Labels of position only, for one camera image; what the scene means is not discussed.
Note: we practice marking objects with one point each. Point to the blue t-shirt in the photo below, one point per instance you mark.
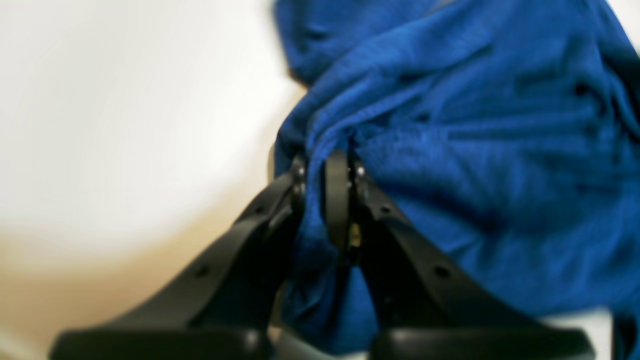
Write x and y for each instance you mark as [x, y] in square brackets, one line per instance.
[506, 130]

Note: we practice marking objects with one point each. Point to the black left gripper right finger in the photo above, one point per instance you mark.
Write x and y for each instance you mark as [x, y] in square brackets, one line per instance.
[426, 307]

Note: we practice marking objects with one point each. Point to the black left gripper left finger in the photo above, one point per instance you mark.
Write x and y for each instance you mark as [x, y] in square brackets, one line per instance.
[219, 307]

